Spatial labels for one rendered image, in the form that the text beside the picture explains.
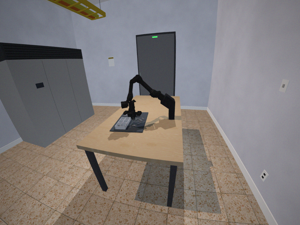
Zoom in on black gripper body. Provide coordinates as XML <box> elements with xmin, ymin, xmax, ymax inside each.
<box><xmin>123</xmin><ymin>107</ymin><xmax>142</xmax><ymax>116</ymax></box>

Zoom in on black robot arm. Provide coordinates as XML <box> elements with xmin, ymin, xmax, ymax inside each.
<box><xmin>121</xmin><ymin>75</ymin><xmax>165</xmax><ymax>116</ymax></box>

